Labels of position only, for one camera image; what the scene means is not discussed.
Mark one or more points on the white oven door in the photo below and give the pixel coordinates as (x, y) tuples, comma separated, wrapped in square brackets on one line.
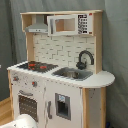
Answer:
[(28, 101)]

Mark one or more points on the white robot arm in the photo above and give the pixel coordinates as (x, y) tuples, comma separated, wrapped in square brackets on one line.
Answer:
[(22, 121)]

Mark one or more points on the wooden toy kitchen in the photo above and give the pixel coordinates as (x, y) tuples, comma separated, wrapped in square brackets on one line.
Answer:
[(87, 97)]

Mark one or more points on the grey toy sink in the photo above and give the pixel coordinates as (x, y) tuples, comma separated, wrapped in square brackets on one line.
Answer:
[(73, 74)]

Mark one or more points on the black toy faucet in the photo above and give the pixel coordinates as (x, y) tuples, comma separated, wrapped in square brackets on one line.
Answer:
[(82, 64)]

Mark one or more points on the black toy stovetop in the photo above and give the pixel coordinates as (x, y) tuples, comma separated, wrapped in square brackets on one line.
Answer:
[(38, 66)]

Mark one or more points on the right red stove knob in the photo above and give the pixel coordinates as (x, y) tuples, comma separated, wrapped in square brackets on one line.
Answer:
[(34, 83)]

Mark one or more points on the red stove knob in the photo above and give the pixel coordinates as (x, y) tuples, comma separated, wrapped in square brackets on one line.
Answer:
[(34, 83), (15, 78)]

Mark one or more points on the grey ice dispenser panel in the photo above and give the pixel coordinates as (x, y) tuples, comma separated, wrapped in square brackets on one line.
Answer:
[(62, 104)]

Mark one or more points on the white toy microwave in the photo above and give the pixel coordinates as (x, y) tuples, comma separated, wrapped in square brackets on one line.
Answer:
[(72, 24)]

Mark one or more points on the grey range hood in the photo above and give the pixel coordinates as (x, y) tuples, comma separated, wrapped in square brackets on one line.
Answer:
[(39, 25)]

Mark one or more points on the left red stove knob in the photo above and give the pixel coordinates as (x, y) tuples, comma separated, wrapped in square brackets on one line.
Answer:
[(15, 78)]

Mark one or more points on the grey cupboard door handle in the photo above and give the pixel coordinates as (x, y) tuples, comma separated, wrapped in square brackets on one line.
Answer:
[(49, 110)]

